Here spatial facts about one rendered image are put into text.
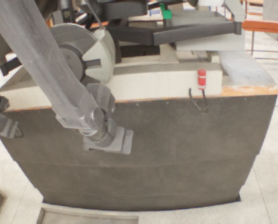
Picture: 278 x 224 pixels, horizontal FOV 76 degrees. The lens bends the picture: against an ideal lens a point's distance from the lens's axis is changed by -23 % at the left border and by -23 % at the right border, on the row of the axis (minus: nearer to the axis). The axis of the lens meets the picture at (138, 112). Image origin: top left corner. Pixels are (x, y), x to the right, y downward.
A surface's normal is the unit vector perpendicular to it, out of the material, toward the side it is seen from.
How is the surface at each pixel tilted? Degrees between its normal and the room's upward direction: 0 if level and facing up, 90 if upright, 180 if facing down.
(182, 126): 90
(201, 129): 90
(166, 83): 90
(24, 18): 91
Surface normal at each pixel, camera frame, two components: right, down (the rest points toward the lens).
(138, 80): -0.05, 0.59
